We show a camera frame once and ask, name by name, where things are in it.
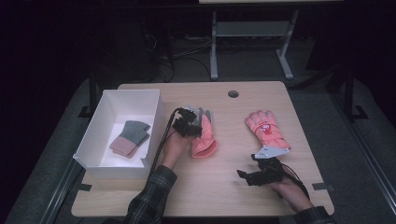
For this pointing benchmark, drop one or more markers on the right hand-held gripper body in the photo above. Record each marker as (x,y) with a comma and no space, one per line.
(269,171)

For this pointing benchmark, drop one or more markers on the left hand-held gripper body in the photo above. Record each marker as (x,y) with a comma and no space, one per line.
(182,127)

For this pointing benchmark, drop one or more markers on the pink padded ski glove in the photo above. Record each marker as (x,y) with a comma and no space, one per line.
(204,146)
(267,130)

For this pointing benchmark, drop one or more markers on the mauve knitted cloth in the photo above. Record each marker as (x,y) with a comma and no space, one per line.
(142,140)

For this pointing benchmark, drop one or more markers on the grey and pink knit glove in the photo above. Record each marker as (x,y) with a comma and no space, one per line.
(134,127)

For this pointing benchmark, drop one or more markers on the white box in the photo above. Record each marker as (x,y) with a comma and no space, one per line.
(130,99)

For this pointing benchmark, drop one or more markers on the person's left hand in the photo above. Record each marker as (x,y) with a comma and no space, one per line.
(172,151)

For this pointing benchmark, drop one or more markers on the person's right hand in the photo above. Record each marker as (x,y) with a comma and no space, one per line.
(291,194)

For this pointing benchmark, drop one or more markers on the grey metal stand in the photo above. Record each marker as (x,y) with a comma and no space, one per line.
(249,28)

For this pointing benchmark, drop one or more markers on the black table bracket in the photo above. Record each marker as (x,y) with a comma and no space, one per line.
(84,187)
(322,186)

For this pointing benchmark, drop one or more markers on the black metal post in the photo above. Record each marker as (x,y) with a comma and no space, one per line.
(350,93)
(92,93)

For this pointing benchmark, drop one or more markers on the metal floor rail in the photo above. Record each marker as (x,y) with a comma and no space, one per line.
(367,149)
(60,193)

